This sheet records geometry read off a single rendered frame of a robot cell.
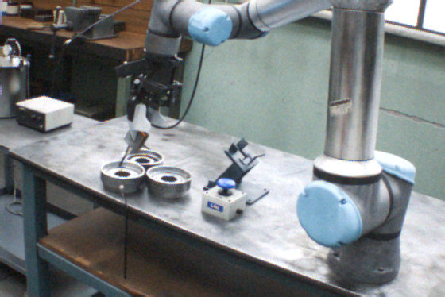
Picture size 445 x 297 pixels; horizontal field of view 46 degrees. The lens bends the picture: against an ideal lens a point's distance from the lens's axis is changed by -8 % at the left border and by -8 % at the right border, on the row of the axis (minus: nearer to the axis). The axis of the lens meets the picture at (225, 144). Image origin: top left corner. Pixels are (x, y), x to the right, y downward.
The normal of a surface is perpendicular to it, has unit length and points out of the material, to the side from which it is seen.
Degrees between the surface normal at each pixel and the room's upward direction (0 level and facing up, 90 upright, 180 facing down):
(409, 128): 90
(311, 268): 0
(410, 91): 90
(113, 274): 0
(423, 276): 0
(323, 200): 98
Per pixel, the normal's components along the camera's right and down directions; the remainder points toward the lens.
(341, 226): -0.70, 0.28
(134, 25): -0.52, 0.22
